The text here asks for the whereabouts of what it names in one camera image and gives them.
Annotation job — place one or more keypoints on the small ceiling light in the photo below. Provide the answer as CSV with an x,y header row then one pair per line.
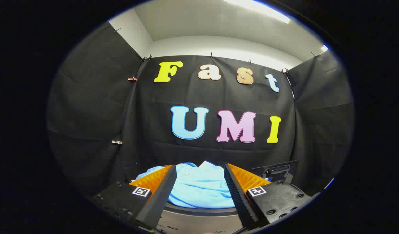
x,y
324,48

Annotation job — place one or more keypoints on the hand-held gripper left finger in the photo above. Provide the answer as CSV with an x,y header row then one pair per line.
x,y
160,195

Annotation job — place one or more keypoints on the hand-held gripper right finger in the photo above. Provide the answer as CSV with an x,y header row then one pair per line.
x,y
238,198

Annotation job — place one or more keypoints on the light blue polo shirt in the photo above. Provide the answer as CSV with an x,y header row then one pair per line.
x,y
199,188

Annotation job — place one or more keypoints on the silver clip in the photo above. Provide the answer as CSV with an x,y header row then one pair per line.
x,y
117,142

